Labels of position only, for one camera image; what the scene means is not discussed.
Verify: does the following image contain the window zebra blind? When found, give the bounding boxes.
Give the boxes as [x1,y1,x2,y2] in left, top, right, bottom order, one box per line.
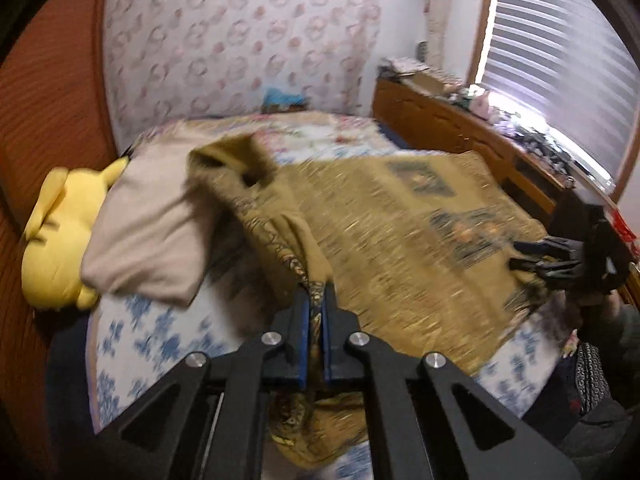
[475,0,639,192]

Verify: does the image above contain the blue floral bed sheet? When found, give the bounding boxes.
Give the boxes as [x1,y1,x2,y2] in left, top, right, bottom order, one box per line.
[86,278,566,480]

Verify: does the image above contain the gold patterned garment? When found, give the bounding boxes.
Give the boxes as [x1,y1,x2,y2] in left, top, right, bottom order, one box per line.
[186,134,551,470]

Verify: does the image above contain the cardboard box on cabinet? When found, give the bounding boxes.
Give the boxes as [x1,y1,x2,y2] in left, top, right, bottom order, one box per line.
[402,72,451,96]

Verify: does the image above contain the person's right hand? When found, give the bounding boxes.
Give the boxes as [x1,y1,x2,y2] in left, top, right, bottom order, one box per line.
[564,288,632,336]

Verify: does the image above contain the blue item on box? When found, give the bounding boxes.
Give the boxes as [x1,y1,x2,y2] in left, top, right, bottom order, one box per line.
[262,88,308,114]

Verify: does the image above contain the pink kettle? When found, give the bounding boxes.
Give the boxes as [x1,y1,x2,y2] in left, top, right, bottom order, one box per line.
[469,90,495,122]

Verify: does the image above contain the beige tied side curtain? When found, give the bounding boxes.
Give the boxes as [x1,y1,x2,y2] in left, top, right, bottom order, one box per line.
[425,0,452,70]

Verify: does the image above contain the pink floral blanket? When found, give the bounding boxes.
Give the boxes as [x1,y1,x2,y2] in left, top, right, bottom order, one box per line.
[129,112,399,165]

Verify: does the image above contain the beige folded cloth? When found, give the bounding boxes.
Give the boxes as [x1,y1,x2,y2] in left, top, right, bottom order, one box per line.
[80,124,222,308]

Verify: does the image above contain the pink circle patterned curtain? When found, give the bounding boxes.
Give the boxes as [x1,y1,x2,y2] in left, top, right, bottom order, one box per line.
[103,0,382,148]

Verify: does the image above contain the yellow plush toy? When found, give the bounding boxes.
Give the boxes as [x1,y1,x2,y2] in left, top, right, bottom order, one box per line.
[21,157,128,311]

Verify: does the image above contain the wooden sideboard cabinet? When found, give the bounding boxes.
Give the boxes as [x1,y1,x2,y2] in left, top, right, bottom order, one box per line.
[372,79,575,226]

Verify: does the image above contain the floral folded cloth pile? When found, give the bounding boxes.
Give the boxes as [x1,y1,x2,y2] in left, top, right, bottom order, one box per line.
[378,58,428,77]

